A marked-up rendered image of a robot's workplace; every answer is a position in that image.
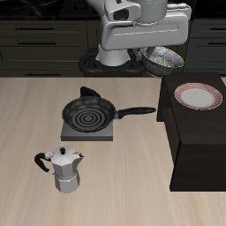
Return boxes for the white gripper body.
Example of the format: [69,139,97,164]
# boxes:
[101,3,192,52]

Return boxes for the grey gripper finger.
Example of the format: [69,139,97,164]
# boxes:
[134,48,145,62]

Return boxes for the grey speckled bowl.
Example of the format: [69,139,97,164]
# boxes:
[139,46,185,79]

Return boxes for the white plate with red rim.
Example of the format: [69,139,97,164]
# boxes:
[173,82,223,111]

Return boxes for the dark grey stove plate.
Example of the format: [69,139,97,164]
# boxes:
[60,119,115,142]

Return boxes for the black frying pan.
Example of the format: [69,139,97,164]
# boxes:
[61,95,157,133]

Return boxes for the dark kitchen cupboards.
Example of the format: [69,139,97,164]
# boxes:
[0,0,226,79]

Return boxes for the dark wooden cabinet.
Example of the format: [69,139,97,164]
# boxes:
[155,71,226,192]

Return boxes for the silver moka pot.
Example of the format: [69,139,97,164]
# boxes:
[34,146,86,194]

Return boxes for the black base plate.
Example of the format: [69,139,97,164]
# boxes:
[78,48,147,78]

